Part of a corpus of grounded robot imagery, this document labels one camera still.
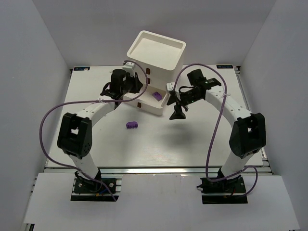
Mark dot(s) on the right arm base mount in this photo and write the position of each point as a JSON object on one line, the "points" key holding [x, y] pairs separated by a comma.
{"points": [[225, 192]]}

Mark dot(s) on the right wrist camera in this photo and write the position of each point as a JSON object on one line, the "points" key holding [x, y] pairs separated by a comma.
{"points": [[171, 89]]}

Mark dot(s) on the right blue label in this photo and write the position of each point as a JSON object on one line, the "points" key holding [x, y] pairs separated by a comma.
{"points": [[224, 66]]}

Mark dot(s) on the purple rectangular lego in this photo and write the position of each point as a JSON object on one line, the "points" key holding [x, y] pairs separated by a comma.
{"points": [[157, 96]]}

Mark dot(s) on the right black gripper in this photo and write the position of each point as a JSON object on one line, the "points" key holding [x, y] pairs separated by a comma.
{"points": [[176, 100]]}

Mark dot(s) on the blue label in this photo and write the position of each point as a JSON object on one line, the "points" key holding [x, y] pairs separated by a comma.
{"points": [[224, 66], [81, 68]]}

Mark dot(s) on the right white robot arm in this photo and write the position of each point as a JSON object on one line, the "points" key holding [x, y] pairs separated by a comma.
{"points": [[248, 134]]}

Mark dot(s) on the white bottom drawer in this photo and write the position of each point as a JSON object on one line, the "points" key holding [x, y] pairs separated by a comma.
{"points": [[148, 103]]}

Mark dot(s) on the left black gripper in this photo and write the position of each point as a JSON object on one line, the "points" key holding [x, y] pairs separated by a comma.
{"points": [[134, 82]]}

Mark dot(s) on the left blue label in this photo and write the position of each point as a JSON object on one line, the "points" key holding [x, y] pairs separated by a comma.
{"points": [[81, 68]]}

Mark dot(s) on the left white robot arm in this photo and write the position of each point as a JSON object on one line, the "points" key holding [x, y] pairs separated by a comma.
{"points": [[75, 135]]}

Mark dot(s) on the purple rounded lego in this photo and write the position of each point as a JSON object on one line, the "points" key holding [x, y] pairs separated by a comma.
{"points": [[131, 125]]}

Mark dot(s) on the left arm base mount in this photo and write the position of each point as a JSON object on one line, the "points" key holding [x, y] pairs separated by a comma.
{"points": [[86, 190]]}

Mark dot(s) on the white drawer cabinet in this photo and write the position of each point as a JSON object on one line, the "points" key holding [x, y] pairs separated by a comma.
{"points": [[162, 57]]}

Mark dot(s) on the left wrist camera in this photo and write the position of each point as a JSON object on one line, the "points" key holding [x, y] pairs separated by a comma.
{"points": [[129, 67]]}

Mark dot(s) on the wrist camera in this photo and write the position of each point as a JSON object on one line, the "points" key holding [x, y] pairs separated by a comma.
{"points": [[171, 89], [129, 67]]}

